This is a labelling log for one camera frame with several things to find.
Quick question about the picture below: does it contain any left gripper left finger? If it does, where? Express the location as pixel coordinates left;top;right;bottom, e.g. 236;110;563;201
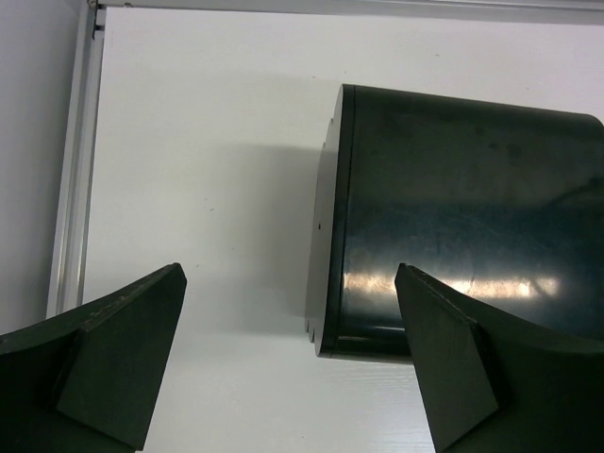
1;263;187;452

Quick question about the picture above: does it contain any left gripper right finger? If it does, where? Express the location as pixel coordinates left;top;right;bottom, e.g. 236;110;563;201
395;263;603;452

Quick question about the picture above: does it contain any black drawer cabinet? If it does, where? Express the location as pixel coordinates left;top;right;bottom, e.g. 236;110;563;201
305;84;603;362

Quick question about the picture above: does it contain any aluminium table frame rail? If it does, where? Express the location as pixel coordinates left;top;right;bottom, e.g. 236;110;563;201
46;1;603;317

